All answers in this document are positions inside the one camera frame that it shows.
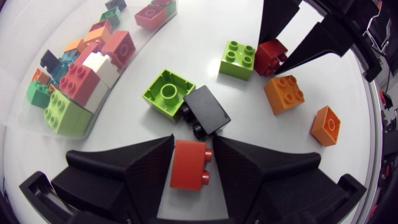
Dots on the dark blue toy brick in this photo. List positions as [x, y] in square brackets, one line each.
[115, 4]

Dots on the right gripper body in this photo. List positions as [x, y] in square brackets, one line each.
[348, 15]

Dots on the white toy brick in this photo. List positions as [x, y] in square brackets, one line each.
[97, 98]
[104, 67]

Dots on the translucent blue toy brick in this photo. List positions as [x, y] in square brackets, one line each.
[63, 67]

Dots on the clear plastic container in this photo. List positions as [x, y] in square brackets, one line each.
[18, 115]

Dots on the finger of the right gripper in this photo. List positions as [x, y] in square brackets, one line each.
[275, 18]
[323, 40]

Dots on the orange toy brick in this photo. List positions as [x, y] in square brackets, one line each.
[326, 126]
[284, 95]
[98, 35]
[74, 45]
[40, 76]

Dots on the black toy brick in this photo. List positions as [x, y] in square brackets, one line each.
[206, 109]
[49, 59]

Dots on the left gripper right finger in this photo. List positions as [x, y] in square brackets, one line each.
[258, 180]

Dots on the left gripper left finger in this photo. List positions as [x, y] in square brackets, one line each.
[130, 174]

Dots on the dark red toy brick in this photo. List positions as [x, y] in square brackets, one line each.
[267, 56]
[101, 25]

